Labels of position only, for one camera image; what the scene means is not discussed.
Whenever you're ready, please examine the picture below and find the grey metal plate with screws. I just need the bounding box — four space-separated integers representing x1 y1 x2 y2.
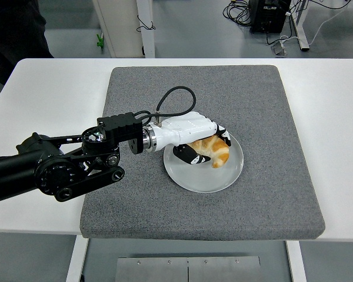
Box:
115 256 262 282

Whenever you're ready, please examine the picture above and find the grey power adapter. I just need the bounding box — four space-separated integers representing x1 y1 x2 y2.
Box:
270 41 288 56

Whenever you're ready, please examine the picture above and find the black computer tower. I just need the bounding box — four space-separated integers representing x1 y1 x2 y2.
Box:
249 0 292 33

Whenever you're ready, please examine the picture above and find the thin black looped cable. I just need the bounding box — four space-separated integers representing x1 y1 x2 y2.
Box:
136 14 156 32

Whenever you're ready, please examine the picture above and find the person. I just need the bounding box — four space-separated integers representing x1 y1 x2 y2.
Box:
0 0 54 86

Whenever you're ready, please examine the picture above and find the grey felt mat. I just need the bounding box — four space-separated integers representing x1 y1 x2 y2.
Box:
79 65 326 242

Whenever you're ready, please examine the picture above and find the long white cable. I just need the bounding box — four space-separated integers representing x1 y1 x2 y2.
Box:
279 1 351 45

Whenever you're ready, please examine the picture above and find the white table leg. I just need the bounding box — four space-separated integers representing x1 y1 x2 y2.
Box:
285 240 307 282
65 234 89 282

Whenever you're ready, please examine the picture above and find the golden croissant bread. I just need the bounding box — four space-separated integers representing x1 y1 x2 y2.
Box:
191 135 231 169

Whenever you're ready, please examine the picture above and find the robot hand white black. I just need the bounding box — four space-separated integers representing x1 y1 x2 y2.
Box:
151 111 233 166

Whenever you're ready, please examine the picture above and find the white cabinet panel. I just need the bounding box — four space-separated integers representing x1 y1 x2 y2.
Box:
92 0 144 59

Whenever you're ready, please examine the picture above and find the black cable tangle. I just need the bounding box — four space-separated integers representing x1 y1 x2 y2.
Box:
222 0 252 28

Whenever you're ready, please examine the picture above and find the white desk leg with foot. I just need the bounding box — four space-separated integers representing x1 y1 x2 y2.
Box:
291 0 310 51

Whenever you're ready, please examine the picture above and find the white square post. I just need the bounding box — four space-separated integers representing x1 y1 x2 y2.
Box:
136 0 156 59

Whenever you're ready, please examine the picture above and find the grey round plate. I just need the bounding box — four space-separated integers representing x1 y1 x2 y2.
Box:
163 124 245 194

